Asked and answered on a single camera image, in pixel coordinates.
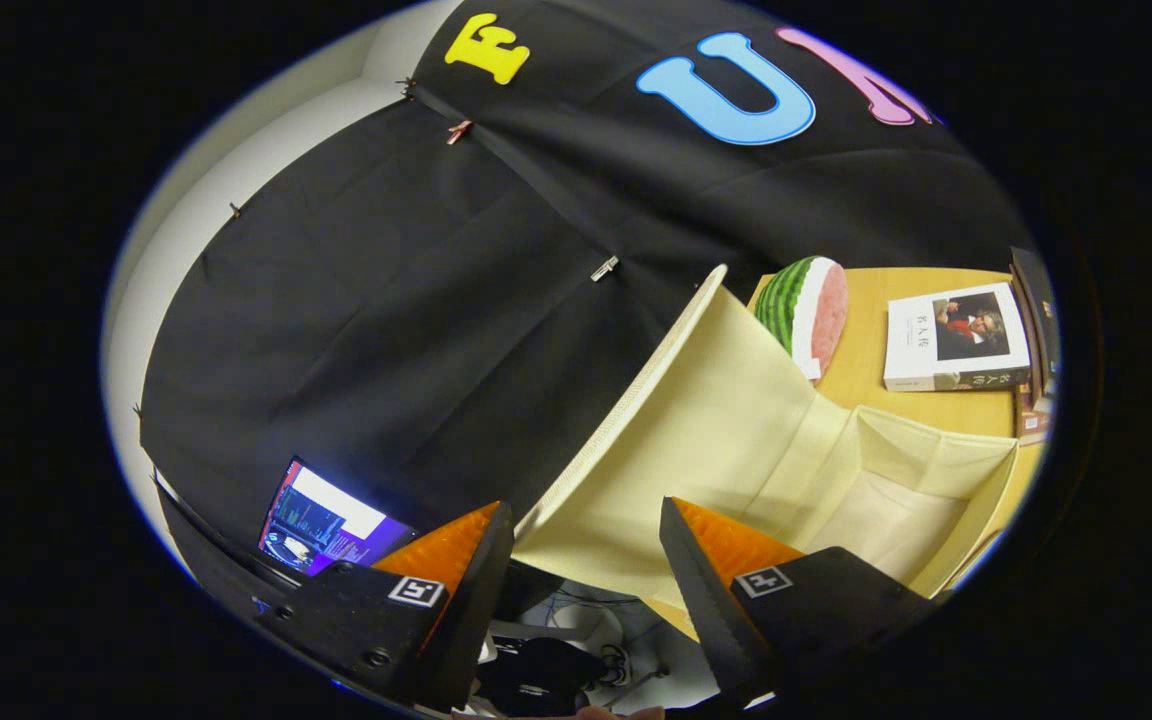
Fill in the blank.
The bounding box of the brown cover book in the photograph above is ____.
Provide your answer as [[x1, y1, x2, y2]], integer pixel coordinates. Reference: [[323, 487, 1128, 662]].
[[1014, 378, 1053, 443]]

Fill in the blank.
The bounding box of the black device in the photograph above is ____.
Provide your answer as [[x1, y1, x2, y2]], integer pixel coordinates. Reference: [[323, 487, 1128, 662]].
[[476, 638, 609, 718]]

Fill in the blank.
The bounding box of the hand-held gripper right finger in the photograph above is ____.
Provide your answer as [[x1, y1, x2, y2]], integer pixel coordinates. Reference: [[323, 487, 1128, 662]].
[[659, 496, 940, 709]]

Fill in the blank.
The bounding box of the lit computer screen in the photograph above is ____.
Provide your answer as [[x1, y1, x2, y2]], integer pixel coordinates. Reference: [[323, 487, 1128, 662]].
[[258, 458, 418, 577]]

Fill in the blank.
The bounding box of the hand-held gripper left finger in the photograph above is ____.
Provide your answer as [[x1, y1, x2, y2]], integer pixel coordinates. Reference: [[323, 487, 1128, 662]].
[[254, 501, 516, 713]]

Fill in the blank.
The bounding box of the beige fabric storage box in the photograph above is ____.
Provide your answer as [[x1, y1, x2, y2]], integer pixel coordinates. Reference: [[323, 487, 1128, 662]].
[[514, 265, 1022, 611]]

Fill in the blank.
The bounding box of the watermelon slice plush toy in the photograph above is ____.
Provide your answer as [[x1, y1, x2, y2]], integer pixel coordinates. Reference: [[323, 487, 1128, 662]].
[[754, 256, 849, 383]]

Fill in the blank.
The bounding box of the black backdrop cloth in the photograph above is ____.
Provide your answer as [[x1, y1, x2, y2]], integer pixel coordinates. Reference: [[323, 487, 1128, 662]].
[[139, 0, 1037, 601]]

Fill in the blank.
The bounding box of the white portrait cover book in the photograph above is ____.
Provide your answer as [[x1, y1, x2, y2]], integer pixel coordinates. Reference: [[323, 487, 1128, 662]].
[[882, 282, 1032, 393]]

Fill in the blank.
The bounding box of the black cover book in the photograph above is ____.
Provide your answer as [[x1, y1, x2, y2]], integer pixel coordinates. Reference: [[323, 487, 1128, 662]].
[[1010, 246, 1060, 379]]

